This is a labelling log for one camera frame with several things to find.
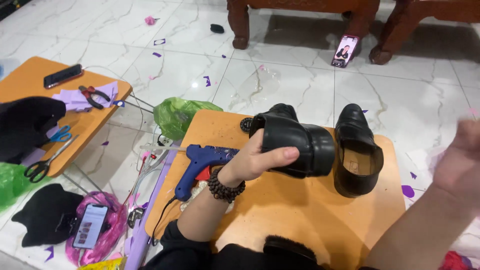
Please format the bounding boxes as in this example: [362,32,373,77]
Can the blue-handled scissors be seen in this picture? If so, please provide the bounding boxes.
[48,125,73,143]

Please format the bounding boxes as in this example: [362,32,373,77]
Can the person's left hand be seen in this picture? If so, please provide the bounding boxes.
[218,128,300,188]

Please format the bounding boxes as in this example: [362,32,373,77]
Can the pink-cased smartphone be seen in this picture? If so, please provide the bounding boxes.
[331,34,360,69]

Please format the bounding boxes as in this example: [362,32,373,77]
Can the black-handled scissors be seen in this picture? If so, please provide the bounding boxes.
[23,134,80,184]

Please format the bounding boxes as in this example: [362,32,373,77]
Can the white power strip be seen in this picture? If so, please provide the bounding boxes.
[144,136,175,169]

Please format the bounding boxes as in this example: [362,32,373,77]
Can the black shoe brush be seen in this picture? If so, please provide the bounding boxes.
[262,235,331,270]

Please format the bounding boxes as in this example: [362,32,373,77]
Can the brown wooden furniture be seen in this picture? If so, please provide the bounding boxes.
[368,0,480,66]
[226,0,381,50]

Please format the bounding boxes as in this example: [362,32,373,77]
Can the black leather shoe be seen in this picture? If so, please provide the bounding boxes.
[249,103,335,179]
[333,103,385,199]

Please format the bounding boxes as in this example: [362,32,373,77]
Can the purple paper roll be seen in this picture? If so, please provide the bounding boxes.
[124,140,182,270]

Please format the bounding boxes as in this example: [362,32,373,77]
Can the black cat-shaped felt piece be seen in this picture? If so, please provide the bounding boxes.
[11,183,85,248]

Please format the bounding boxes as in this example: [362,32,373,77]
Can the black power cable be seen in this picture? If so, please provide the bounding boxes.
[150,195,179,247]

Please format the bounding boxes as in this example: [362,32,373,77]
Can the green plastic bag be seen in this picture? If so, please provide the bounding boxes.
[0,162,51,212]
[153,97,224,141]

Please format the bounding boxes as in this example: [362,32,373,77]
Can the red cloth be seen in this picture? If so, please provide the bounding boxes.
[439,250,474,270]

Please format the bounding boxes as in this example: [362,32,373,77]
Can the black cloth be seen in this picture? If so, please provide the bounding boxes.
[0,96,67,164]

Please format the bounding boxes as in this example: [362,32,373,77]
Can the red-handled pliers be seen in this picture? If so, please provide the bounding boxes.
[78,85,112,110]

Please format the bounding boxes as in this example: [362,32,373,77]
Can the yellow plastic packet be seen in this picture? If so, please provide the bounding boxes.
[77,256,128,270]

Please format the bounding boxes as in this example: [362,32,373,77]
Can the person's right hand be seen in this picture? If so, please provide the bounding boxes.
[432,119,480,217]

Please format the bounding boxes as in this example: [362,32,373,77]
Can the smartphone on black stand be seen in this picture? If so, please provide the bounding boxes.
[56,203,112,250]

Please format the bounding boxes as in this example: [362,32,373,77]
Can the orange wooden folding table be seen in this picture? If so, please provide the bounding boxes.
[145,109,407,270]
[0,56,133,178]

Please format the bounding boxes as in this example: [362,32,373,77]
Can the blue hot glue gun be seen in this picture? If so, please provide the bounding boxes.
[139,144,241,202]

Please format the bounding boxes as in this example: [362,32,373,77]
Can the pile of purple paper pieces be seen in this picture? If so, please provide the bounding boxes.
[52,81,119,113]

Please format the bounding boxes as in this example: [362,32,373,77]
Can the pink plastic bag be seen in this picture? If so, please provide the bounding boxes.
[65,191,129,267]

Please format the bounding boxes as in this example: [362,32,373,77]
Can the brown wooden bead bracelet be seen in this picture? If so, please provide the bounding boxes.
[207,167,247,204]

